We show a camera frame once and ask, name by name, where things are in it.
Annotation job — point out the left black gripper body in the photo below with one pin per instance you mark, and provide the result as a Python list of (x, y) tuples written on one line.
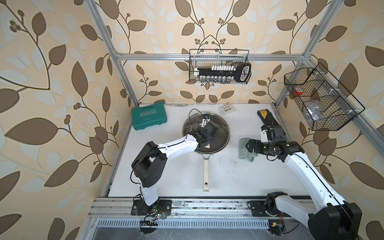
[(207, 140)]

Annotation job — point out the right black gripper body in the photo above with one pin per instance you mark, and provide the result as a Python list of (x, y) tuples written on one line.
[(261, 147)]

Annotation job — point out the glass pot lid cream handle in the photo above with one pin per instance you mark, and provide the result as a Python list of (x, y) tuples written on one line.
[(219, 142)]

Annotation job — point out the green microfibre cloth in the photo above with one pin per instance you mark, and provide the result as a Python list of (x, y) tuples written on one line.
[(243, 153)]

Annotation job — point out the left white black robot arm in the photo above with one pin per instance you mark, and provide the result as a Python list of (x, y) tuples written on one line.
[(149, 164)]

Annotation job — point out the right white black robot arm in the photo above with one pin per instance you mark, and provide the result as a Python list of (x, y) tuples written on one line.
[(332, 217)]

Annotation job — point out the black flat box yellow label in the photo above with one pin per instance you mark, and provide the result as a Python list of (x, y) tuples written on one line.
[(269, 122)]

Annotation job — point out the clear plastic bag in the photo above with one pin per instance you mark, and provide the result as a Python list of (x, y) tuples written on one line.
[(314, 107)]

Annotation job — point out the green plastic tool case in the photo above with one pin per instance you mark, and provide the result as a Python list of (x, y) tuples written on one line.
[(144, 117)]

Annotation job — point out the black socket set holder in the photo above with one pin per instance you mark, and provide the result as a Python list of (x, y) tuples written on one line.
[(239, 73)]

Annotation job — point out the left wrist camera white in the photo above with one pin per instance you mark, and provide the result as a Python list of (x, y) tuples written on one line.
[(205, 120)]

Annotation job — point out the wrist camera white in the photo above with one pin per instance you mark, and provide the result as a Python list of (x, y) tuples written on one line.
[(264, 136), (205, 120)]

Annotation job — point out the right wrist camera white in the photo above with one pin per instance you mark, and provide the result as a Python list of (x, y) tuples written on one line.
[(264, 136)]

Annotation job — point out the brown frying pan cream handle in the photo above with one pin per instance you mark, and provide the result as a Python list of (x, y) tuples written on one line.
[(206, 171)]

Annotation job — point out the black wire basket right wall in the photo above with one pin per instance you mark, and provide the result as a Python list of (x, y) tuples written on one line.
[(339, 104)]

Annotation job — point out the black wire basket wall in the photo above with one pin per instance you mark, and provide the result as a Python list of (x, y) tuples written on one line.
[(339, 104), (205, 58)]

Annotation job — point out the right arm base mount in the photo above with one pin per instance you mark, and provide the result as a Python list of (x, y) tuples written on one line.
[(260, 209)]

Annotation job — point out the black wire basket back wall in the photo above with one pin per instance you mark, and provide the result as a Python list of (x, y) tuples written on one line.
[(205, 58)]

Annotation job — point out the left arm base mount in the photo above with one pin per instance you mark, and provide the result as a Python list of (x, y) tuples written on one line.
[(160, 207)]

